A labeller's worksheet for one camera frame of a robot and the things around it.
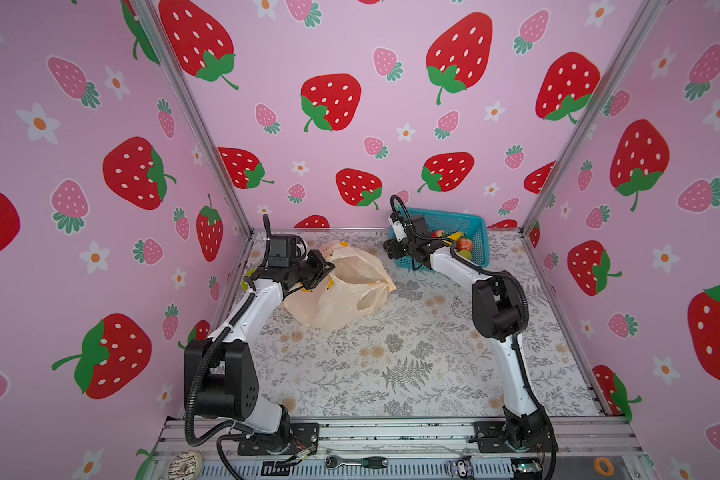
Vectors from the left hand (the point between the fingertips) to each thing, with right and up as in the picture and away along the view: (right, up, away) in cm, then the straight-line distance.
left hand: (336, 262), depth 85 cm
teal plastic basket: (+48, +14, +29) cm, 58 cm away
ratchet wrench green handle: (+10, -48, -15) cm, 51 cm away
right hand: (+17, +8, +19) cm, 26 cm away
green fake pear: (+46, +3, +22) cm, 51 cm away
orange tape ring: (+67, -48, -15) cm, 84 cm away
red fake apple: (+46, +6, +27) cm, 54 cm away
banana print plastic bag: (+6, -8, -4) cm, 10 cm away
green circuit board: (+48, -49, -14) cm, 70 cm away
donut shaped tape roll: (-34, -48, -16) cm, 60 cm away
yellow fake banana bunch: (+43, +9, +28) cm, 52 cm away
